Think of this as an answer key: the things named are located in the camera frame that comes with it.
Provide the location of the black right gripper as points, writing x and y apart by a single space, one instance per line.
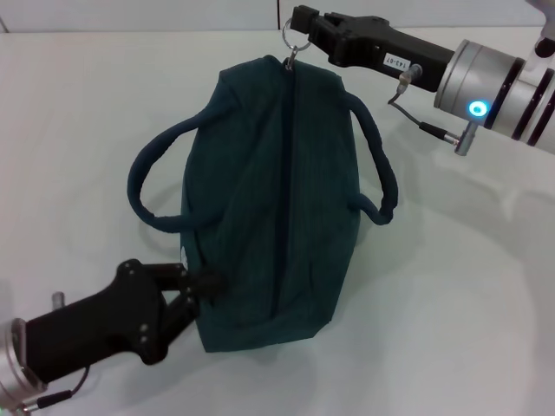
390 47

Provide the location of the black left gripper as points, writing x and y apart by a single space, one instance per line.
95 325

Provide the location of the dark teal fabric lunch bag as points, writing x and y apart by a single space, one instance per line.
277 195

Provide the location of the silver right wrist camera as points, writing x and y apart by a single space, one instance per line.
544 39

